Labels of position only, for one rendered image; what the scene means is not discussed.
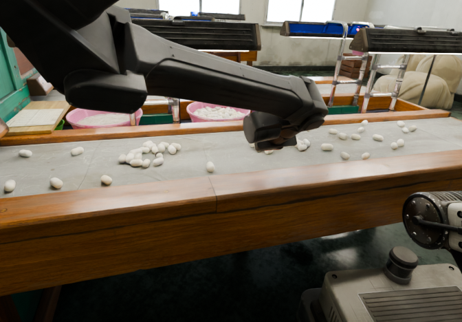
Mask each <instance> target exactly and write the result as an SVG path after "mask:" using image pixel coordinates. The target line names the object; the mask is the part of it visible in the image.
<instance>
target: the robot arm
mask: <svg viewBox="0 0 462 322"><path fill-rule="evenodd" d="M118 1H119V0H0V27H1V28H2V29H3V31H4V32H5V33H6V34H7V35H8V36H9V37H10V39H11V40H12V41H13V42H14V44H15V45H16V46H17V47H18V48H19V49H20V51H21V52H22V53H23V54H24V56H25V57H26V58H27V59H28V61H29V62H31V64H32V65H33V66H34V68H35V69H36V70H37V71H38V73H39V74H40V75H41V76H42V77H43V78H44V79H45V81H46V82H47V83H51V84H52V86H53V87H54V88H55V89H56V90H57V91H58V92H59V93H61V94H62V95H64V96H65V100H66V101H67V102H68V103H69V105H71V106H73V107H76V108H79V109H88V110H95V111H108V112H115V113H121V114H134V113H135V112H136V111H137V110H138V109H139V108H140V107H141V106H142V105H143V104H144V103H145V101H146V98H147V96H164V97H170V98H178V99H183V100H191V101H195V102H201V103H208V104H213V105H221V106H226V107H234V108H239V109H247V110H252V111H253V112H252V113H251V114H250V115H248V116H245V117H244V119H243V131H244V134H245V138H246V140H247V141H248V142H249V143H250V144H252V143H254V146H255V149H256V151H271V150H281V149H282V148H283V147H290V146H293V147H294V146H296V145H297V140H296V135H297V134H298V133H300V132H301V131H309V130H312V129H317V128H319V127H320V126H321V125H322V124H323V123H324V122H325V116H326V115H327V114H328V113H329V110H328V109H327V106H326V105H325V102H324V100H323V98H322V96H321V94H320V92H319V90H318V88H317V85H316V83H315V81H314V80H313V79H310V78H307V77H305V76H300V77H296V76H292V75H290V76H281V75H278V74H273V73H270V72H266V71H264V70H261V69H257V68H255V67H250V66H248V65H244V64H241V63H238V62H235V61H231V60H228V59H226V58H221V57H219V56H215V55H212V54H209V53H206V52H202V51H199V50H196V49H192V48H190V47H186V46H183V45H180V44H177V43H174V42H172V41H168V40H166V39H163V38H162V37H159V36H157V35H154V34H152V33H150V32H149V31H148V30H146V29H145V28H143V27H141V26H139V25H136V24H133V23H132V22H131V17H130V14H129V11H128V10H126V9H124V8H121V7H118V6H115V5H114V4H115V3H116V2H118Z"/></svg>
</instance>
